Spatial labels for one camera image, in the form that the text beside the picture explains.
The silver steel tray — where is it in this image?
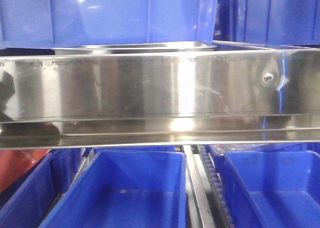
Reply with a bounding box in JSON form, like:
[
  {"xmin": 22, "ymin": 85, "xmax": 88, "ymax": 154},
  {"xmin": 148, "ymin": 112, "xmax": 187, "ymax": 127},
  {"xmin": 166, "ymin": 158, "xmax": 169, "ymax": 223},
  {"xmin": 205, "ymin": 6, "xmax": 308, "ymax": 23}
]
[{"xmin": 53, "ymin": 41, "xmax": 217, "ymax": 55}]

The blue lower centre bin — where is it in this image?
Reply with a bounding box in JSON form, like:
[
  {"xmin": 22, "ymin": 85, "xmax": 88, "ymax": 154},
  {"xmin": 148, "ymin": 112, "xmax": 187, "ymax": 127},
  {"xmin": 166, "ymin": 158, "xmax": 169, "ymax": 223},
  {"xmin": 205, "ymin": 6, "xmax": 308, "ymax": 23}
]
[{"xmin": 41, "ymin": 150, "xmax": 186, "ymax": 228}]

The roller conveyor track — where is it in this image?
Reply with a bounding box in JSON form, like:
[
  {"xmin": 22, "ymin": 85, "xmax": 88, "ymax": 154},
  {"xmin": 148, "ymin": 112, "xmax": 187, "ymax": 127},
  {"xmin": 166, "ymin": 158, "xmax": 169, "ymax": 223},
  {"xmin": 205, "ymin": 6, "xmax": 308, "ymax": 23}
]
[{"xmin": 181, "ymin": 145, "xmax": 235, "ymax": 228}]

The blue lower right bin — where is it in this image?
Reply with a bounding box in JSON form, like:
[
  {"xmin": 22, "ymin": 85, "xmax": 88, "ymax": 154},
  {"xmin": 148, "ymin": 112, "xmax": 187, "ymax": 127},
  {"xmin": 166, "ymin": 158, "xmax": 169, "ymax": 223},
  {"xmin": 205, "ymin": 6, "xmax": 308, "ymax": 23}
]
[{"xmin": 221, "ymin": 151, "xmax": 320, "ymax": 228}]

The ribbed blue upper crate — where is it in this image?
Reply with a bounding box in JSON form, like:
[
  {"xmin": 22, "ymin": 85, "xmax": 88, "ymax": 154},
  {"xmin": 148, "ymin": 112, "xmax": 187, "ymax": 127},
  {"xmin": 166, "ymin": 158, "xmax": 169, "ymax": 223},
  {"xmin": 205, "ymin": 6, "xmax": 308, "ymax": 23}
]
[{"xmin": 217, "ymin": 0, "xmax": 320, "ymax": 46}]

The red package in bin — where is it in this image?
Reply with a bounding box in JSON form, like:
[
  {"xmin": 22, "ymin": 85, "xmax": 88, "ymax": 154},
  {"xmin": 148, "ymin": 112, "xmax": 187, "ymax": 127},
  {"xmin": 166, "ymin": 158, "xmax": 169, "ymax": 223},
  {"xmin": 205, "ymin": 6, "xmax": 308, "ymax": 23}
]
[{"xmin": 0, "ymin": 149, "xmax": 51, "ymax": 192}]

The large blue upper bin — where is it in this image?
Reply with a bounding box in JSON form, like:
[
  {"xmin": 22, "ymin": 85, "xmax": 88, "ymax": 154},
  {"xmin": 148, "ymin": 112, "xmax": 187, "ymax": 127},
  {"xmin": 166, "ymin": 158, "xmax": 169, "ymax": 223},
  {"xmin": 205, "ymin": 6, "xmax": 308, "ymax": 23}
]
[{"xmin": 0, "ymin": 0, "xmax": 218, "ymax": 49}]

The blue lower left bin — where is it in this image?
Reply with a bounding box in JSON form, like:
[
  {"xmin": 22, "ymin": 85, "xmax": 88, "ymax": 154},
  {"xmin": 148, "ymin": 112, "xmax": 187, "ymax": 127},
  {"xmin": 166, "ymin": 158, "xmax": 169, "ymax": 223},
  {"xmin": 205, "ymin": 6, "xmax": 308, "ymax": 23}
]
[{"xmin": 0, "ymin": 148, "xmax": 82, "ymax": 228}]

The stainless steel shelf rail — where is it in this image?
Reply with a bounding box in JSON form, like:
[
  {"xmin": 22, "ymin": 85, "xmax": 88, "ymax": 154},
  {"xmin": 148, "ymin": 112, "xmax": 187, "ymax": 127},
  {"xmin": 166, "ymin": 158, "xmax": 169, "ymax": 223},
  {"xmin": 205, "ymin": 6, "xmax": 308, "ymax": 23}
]
[{"xmin": 0, "ymin": 48, "xmax": 320, "ymax": 150}]

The rail screw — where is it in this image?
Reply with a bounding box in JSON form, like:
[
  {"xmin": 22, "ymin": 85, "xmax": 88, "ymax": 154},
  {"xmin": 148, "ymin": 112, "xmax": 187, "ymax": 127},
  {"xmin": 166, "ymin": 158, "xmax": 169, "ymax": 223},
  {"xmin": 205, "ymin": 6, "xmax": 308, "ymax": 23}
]
[{"xmin": 263, "ymin": 72, "xmax": 274, "ymax": 83}]

